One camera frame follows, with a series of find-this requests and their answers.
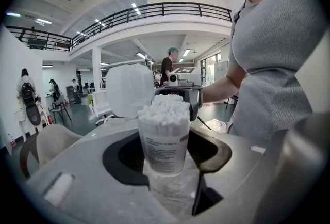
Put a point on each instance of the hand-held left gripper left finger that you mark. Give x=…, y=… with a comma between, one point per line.
x=85, y=192

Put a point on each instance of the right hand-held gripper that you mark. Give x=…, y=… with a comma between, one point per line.
x=188, y=78

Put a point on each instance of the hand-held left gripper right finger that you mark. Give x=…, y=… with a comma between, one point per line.
x=232, y=171

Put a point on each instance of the translucent white plastic piece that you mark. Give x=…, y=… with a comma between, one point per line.
x=165, y=145

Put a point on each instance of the person's right forearm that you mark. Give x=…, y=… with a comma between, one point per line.
x=224, y=86

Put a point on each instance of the patterned cushion wooden chair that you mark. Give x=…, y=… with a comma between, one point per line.
x=217, y=125

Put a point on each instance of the grey shell chair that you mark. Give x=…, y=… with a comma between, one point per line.
x=56, y=140

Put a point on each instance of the dark wicker chair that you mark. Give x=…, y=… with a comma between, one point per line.
x=25, y=156

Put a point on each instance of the white office chair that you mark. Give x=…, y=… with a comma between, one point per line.
x=99, y=104

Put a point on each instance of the white stand with dark oval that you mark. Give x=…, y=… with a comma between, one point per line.
x=33, y=115

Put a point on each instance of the person's grey knit top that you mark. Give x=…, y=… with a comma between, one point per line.
x=278, y=50

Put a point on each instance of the black mezzanine railing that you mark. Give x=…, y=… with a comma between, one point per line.
x=163, y=10

